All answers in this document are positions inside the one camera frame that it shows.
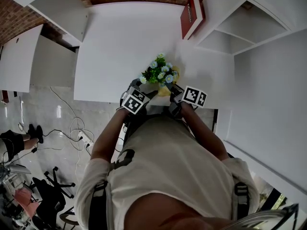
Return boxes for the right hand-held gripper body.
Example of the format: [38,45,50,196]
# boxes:
[167,86,208,119]

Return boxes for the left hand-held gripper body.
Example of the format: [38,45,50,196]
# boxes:
[119,85,152,116]

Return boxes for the yellow cloth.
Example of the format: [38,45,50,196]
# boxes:
[167,65,181,91]

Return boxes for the artificial flower plant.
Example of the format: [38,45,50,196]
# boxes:
[139,53,180,98]

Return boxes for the person's left forearm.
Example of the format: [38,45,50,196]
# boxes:
[90,108,131,164]

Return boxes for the person's right forearm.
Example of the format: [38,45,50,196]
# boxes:
[179,102,230,161]

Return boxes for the white power strip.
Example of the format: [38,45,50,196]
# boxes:
[76,130,94,148]

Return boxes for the white open shelf unit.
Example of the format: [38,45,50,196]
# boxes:
[189,0,307,56]

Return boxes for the red book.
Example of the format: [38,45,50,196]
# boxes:
[179,0,206,40]

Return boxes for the person's torso white shirt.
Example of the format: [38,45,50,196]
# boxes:
[74,114,261,230]

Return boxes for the white shelf unit with cabinet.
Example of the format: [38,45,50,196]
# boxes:
[0,0,90,43]

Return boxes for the white side cabinet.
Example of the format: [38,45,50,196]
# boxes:
[0,24,78,93]

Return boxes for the dark framed window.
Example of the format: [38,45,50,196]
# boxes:
[254,175,288,212]

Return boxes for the black office chair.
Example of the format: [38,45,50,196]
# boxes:
[31,166,76,227]

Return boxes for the person's eyeglasses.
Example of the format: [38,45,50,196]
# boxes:
[223,203,300,230]

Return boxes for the white cable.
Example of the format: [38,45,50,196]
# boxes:
[49,86,95,177]

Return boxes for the black cable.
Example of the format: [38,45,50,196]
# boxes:
[31,128,83,153]

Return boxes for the grey black shoulder strap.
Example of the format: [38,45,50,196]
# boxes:
[234,182,250,221]
[88,181,108,230]

